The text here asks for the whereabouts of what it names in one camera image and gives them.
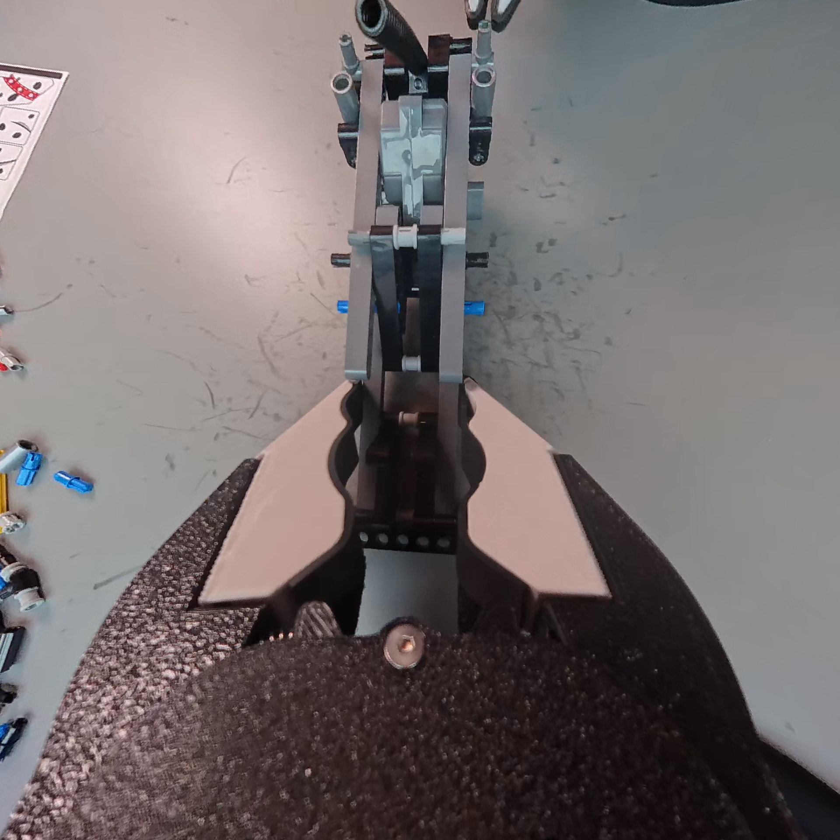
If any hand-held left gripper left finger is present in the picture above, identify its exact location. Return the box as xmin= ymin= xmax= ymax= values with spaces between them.
xmin=197 ymin=379 xmax=365 ymax=608

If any grey desk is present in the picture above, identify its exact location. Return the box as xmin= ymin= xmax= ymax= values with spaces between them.
xmin=0 ymin=0 xmax=840 ymax=775

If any black grey toy chassis assembly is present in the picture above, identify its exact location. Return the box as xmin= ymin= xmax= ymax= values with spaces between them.
xmin=328 ymin=0 xmax=493 ymax=553

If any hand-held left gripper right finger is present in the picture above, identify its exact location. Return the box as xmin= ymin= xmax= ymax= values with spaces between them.
xmin=461 ymin=377 xmax=614 ymax=601

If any pile of blue black pins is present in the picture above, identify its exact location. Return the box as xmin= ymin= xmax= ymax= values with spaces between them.
xmin=0 ymin=440 xmax=96 ymax=762

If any white sticker sheet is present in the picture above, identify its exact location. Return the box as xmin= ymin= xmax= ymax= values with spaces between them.
xmin=0 ymin=62 xmax=70 ymax=221

